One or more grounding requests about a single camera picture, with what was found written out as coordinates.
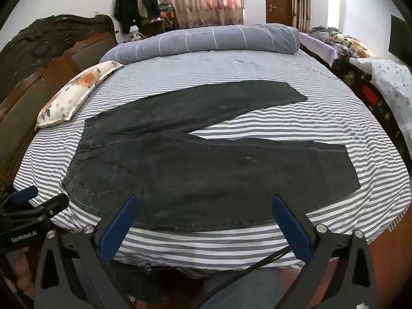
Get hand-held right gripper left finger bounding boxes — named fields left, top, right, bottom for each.
left=34, top=195, right=139, bottom=309

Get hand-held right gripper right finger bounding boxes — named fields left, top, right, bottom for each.
left=271, top=195, right=379, bottom=309

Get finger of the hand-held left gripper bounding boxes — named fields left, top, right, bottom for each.
left=30, top=194, right=70, bottom=224
left=13, top=186, right=38, bottom=205

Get dark grey denim pants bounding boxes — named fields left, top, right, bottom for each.
left=61, top=80, right=361, bottom=234

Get person's left hand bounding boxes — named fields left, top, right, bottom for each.
left=10, top=249, right=36, bottom=300

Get bed with striped sheet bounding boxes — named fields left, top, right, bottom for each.
left=13, top=50, right=412, bottom=269

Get carved wooden headboard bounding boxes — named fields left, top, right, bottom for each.
left=0, top=14, right=118, bottom=187

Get floral pillow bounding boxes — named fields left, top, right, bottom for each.
left=35, top=61, right=123, bottom=128

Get white polka-dot blanket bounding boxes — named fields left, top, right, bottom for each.
left=349, top=57, right=412, bottom=142

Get purple sheet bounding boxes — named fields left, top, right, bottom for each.
left=299, top=32, right=338, bottom=65

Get floral blanket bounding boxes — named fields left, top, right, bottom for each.
left=331, top=32, right=377, bottom=59

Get rolled grey-blue checked duvet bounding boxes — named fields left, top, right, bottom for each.
left=99, top=23, right=300, bottom=65

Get black hanging jacket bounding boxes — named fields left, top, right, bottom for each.
left=114, top=0, right=141, bottom=34

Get black flat screen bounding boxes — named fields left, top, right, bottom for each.
left=388, top=14, right=412, bottom=63

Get grey hanging jacket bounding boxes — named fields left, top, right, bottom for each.
left=137, top=0, right=160, bottom=23

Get narrow patterned curtain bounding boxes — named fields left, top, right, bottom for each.
left=291, top=0, right=311, bottom=33

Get black cable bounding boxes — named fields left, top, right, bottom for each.
left=193, top=245, right=310, bottom=309

